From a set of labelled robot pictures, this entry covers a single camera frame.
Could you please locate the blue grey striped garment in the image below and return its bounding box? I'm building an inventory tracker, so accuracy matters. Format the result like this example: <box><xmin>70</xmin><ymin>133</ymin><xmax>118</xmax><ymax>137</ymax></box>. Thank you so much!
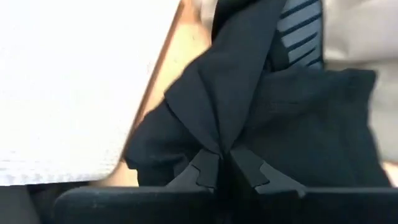
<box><xmin>275</xmin><ymin>0</ymin><xmax>324</xmax><ymax>71</ymax></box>

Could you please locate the black garment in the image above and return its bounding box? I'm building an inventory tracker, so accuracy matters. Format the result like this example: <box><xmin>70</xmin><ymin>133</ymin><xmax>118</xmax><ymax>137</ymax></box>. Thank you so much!
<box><xmin>124</xmin><ymin>0</ymin><xmax>392</xmax><ymax>189</ymax></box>

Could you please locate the white perforated plastic basket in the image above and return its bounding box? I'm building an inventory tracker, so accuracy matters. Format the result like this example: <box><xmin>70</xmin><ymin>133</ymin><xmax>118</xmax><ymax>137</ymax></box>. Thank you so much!
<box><xmin>0</xmin><ymin>0</ymin><xmax>181</xmax><ymax>187</ymax></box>

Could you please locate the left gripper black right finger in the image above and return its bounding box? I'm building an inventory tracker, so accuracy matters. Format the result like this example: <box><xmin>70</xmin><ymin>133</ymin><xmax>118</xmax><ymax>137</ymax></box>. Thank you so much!
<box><xmin>229</xmin><ymin>147</ymin><xmax>398</xmax><ymax>224</ymax></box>

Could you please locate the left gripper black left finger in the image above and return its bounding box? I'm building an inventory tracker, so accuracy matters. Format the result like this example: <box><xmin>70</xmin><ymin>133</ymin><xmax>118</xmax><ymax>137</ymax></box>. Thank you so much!
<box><xmin>54</xmin><ymin>148</ymin><xmax>222</xmax><ymax>224</ymax></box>

